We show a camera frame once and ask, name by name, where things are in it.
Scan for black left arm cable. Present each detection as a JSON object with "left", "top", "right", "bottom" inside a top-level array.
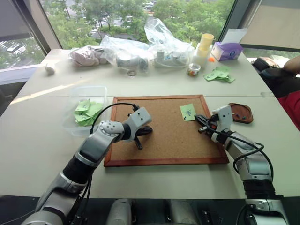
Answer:
[{"left": 70, "top": 102, "right": 141, "bottom": 225}]

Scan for small jar of pushpins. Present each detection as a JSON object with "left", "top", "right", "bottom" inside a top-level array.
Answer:
[{"left": 186, "top": 63, "right": 201, "bottom": 77}]

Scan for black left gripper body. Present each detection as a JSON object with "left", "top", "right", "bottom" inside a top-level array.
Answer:
[{"left": 133, "top": 126, "right": 147, "bottom": 143}]

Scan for plastic bag with grey device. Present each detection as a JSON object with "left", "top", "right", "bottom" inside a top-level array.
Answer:
[{"left": 100, "top": 35, "right": 151, "bottom": 76}]

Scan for plastic bag with power strip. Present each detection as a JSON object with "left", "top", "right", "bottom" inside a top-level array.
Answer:
[{"left": 143, "top": 18, "right": 195, "bottom": 70}]

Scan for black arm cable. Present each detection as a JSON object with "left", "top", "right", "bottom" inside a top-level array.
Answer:
[
  {"left": 206, "top": 118, "right": 274, "bottom": 181},
  {"left": 70, "top": 102, "right": 141, "bottom": 225}
]

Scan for grey rounded shape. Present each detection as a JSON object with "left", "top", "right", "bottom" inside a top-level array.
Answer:
[{"left": 109, "top": 198, "right": 137, "bottom": 225}]

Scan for clear plastic box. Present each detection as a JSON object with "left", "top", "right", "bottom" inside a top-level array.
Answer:
[{"left": 61, "top": 85, "right": 109, "bottom": 138}]

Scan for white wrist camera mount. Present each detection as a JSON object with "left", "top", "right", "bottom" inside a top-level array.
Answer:
[
  {"left": 123, "top": 106, "right": 152, "bottom": 143},
  {"left": 211, "top": 105, "right": 234, "bottom": 139}
]

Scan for red clothing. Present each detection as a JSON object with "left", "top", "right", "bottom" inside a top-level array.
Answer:
[{"left": 277, "top": 90, "right": 300, "bottom": 131}]

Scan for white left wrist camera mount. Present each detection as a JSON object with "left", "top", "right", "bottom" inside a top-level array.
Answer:
[{"left": 123, "top": 106, "right": 152, "bottom": 143}]

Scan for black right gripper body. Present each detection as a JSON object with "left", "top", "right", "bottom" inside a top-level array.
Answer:
[{"left": 203, "top": 116, "right": 220, "bottom": 142}]

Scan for brown wooden tray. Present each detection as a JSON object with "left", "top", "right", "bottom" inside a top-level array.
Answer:
[{"left": 227, "top": 102, "right": 255, "bottom": 125}]

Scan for green handwritten sticky note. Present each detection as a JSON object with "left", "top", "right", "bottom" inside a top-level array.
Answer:
[{"left": 180, "top": 103, "right": 197, "bottom": 122}]

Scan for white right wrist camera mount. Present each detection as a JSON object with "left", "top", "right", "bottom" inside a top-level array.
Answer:
[{"left": 211, "top": 105, "right": 234, "bottom": 139}]

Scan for purple tissue box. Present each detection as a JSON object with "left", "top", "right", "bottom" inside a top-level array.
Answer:
[{"left": 211, "top": 28, "right": 248, "bottom": 62}]

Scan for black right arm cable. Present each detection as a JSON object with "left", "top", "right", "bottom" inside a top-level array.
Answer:
[{"left": 206, "top": 118, "right": 274, "bottom": 181}]

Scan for green paper note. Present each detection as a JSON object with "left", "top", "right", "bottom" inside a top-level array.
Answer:
[
  {"left": 217, "top": 73, "right": 236, "bottom": 83},
  {"left": 74, "top": 100, "right": 91, "bottom": 116},
  {"left": 212, "top": 66, "right": 232, "bottom": 75},
  {"left": 203, "top": 71, "right": 220, "bottom": 83},
  {"left": 74, "top": 112, "right": 95, "bottom": 128},
  {"left": 84, "top": 102, "right": 104, "bottom": 118}
]

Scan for small white object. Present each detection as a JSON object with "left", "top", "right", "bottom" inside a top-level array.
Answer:
[{"left": 45, "top": 63, "right": 57, "bottom": 76}]

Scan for plastic bag of pink items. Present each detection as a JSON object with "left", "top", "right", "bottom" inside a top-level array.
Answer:
[{"left": 68, "top": 45, "right": 109, "bottom": 68}]

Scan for stacked pale yellow cups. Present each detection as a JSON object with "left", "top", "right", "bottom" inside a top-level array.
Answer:
[{"left": 193, "top": 33, "right": 215, "bottom": 69}]

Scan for black bag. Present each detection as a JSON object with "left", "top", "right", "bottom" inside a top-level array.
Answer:
[{"left": 251, "top": 57, "right": 300, "bottom": 98}]

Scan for wood framed cork board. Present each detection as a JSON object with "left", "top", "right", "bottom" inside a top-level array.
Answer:
[{"left": 104, "top": 94, "right": 230, "bottom": 167}]

